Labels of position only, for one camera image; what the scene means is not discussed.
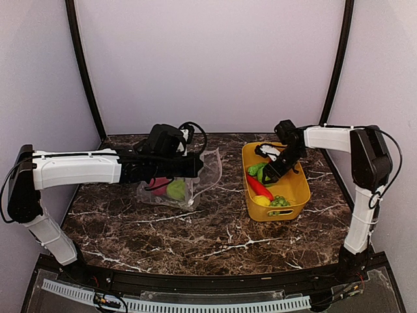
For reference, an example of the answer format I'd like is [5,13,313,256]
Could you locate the green toy grapes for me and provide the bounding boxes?
[270,196,291,207]

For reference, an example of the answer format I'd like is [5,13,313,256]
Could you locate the black front rail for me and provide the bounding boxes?
[87,264,341,295]

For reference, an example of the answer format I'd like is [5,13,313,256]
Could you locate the right black frame post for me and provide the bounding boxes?
[317,0,355,127]

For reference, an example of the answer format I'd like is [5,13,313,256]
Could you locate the white slotted cable duct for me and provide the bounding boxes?
[41,278,311,312]

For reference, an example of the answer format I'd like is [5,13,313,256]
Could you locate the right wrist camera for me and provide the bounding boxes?
[255,143,281,162]

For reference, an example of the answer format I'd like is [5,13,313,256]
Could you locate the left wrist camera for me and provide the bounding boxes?
[177,123,195,157]

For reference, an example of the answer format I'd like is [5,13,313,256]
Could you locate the left black frame post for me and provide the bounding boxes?
[65,0,107,141]

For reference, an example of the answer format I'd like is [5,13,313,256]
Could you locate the clear zip top bag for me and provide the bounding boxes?
[136,149,222,211]

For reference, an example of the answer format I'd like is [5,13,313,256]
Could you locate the yellow toy lemon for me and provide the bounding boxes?
[253,195,271,207]

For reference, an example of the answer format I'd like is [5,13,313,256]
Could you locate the pink red toy fruit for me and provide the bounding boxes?
[149,177,171,196]

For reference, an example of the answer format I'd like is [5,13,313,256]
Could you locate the yellow plastic basket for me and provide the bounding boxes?
[242,142,311,222]

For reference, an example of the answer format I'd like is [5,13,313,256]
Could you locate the red toy chili pepper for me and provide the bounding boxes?
[246,174,274,201]

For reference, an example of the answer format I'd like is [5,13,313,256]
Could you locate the green toy cucumber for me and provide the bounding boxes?
[247,162,266,176]

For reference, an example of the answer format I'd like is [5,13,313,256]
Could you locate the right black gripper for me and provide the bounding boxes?
[263,145,306,183]

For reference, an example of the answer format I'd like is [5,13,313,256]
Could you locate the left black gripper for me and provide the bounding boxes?
[152,151,203,178]

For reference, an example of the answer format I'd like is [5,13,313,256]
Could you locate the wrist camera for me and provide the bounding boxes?
[177,123,195,157]
[255,143,281,162]

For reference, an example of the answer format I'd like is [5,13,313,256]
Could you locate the black frame post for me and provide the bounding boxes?
[65,0,107,141]
[317,0,355,127]

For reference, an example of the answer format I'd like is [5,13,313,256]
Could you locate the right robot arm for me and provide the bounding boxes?
[255,120,397,283]

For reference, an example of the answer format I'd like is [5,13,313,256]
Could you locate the green toy pear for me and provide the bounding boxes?
[166,180,186,201]

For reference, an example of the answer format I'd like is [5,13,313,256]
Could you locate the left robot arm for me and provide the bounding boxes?
[1,121,204,284]

